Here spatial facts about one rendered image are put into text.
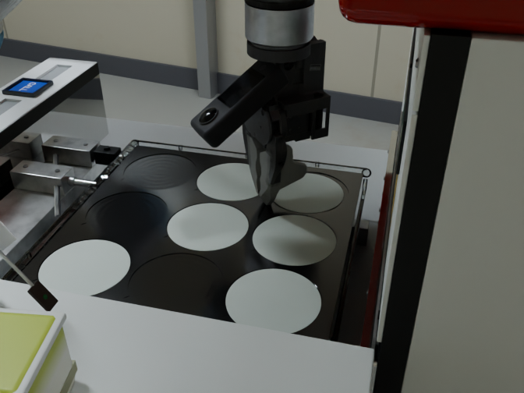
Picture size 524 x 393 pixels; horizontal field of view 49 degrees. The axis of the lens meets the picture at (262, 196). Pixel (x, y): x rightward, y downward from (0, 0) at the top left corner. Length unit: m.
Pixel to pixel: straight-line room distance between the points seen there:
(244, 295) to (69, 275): 0.19
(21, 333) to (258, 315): 0.26
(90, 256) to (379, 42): 2.43
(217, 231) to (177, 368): 0.27
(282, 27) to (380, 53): 2.37
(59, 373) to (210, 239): 0.31
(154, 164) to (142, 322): 0.39
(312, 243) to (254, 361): 0.25
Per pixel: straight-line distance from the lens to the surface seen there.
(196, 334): 0.49
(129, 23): 3.56
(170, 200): 0.77
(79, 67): 1.07
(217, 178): 0.81
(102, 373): 0.48
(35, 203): 0.85
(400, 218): 0.40
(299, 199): 0.76
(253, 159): 0.73
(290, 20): 0.62
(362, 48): 3.00
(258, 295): 0.62
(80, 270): 0.68
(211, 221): 0.73
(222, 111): 0.64
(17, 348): 0.42
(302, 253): 0.67
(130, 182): 0.82
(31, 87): 1.00
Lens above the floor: 1.32
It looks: 33 degrees down
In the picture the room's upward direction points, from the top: straight up
